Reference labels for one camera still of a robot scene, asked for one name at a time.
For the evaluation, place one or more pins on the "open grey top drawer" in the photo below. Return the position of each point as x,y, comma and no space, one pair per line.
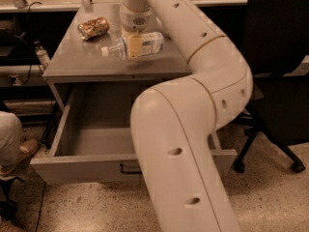
96,149

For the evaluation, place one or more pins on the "black office chair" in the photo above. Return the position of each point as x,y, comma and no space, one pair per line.
275,42

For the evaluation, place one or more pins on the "black drawer handle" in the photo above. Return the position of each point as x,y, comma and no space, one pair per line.
126,170

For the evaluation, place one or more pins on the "tan shoe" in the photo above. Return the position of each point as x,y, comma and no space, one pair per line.
24,152

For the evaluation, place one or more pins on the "person leg in beige trousers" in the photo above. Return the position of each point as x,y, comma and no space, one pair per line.
10,138

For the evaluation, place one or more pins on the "clear plastic water bottle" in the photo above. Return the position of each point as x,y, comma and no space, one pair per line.
153,43

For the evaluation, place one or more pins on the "grey cabinet with top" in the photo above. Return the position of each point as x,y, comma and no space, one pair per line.
78,61

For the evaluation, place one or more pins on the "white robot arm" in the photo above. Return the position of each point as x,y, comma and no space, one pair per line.
200,203

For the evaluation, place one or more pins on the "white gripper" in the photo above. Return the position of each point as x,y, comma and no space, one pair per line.
134,20

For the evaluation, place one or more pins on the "crushed gold can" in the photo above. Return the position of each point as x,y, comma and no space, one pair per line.
93,28

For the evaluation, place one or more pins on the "small bottle on shelf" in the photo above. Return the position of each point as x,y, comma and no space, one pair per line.
42,54

